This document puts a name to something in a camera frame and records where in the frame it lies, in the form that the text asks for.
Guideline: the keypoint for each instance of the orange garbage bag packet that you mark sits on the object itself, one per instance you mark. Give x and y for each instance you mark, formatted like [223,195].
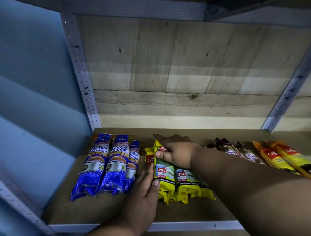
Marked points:
[273,156]
[294,156]

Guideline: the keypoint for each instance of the person's right thumb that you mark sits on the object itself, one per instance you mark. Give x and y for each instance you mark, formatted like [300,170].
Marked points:
[161,155]

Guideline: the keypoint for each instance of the yellow garbage bag packet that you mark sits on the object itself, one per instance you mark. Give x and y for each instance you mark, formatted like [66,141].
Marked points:
[187,182]
[165,176]
[149,158]
[206,189]

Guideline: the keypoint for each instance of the person's right hand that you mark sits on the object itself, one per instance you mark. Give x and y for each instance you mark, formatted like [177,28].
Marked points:
[181,152]

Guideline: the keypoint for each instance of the person's right forearm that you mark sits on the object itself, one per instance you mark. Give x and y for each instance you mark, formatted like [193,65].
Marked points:
[247,192]

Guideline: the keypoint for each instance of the blue garbage bag packet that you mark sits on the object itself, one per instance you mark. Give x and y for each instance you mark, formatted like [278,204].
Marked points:
[132,160]
[91,167]
[115,165]

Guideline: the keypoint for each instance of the wooden plank back panel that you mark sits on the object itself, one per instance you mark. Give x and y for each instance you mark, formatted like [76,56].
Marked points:
[184,73]

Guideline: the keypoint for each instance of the person's left thumb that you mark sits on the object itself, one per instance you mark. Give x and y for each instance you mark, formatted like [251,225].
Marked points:
[154,190]

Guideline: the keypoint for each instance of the brown shelf board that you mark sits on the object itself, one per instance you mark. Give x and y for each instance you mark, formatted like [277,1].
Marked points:
[97,209]

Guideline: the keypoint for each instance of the grey metal shelf rack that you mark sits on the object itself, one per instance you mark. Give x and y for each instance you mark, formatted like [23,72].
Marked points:
[80,73]

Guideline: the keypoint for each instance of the brown garbage bag packet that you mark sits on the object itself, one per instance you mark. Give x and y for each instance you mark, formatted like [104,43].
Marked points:
[249,154]
[227,148]

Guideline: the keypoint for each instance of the person's left hand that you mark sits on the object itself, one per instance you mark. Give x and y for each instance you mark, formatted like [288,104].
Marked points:
[141,206]

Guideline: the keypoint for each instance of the person's left forearm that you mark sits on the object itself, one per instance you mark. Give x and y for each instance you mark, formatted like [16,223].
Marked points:
[114,228]

